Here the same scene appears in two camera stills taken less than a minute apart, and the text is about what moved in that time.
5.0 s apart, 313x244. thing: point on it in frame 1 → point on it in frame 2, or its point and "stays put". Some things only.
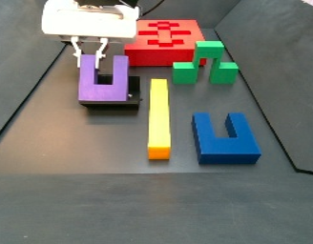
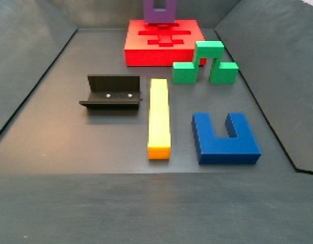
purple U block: [106, 92] → [159, 15]
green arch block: [223, 72] stays put
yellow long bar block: [159, 121] stays put
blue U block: [236, 149] stays put
